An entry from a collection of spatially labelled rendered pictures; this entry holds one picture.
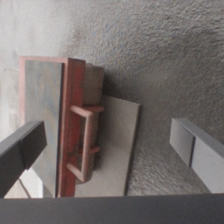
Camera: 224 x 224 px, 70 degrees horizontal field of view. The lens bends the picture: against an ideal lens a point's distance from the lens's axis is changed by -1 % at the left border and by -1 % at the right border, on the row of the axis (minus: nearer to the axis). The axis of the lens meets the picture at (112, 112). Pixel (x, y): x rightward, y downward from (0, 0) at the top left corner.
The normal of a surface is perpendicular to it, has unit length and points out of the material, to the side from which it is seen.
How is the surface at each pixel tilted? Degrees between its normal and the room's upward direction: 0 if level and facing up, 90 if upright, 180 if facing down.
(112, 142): 0
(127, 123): 0
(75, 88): 90
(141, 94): 0
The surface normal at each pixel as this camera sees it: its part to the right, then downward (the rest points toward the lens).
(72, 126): 0.70, 0.25
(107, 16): -0.70, 0.07
